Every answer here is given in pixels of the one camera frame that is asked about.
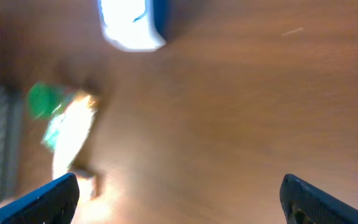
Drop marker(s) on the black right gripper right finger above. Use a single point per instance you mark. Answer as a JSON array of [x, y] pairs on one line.
[[304, 203]]

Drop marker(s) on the green lid jar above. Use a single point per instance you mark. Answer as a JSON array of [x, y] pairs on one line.
[[45, 100]]

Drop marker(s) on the white cream tube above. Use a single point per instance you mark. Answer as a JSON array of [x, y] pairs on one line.
[[74, 130]]

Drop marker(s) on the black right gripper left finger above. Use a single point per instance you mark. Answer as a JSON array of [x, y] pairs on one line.
[[55, 202]]

